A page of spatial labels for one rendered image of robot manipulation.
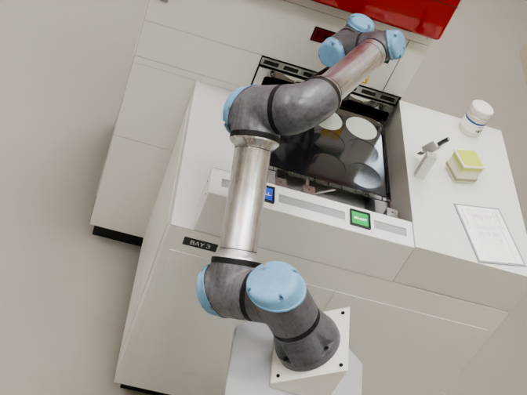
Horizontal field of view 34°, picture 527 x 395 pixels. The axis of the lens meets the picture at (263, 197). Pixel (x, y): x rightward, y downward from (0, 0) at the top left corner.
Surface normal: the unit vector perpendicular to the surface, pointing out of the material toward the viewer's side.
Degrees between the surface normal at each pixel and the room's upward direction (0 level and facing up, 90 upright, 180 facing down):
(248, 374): 0
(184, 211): 0
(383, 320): 90
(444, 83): 0
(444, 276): 90
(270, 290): 34
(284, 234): 90
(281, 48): 90
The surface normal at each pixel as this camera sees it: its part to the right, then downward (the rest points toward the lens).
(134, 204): -0.04, 0.68
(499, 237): 0.31, -0.68
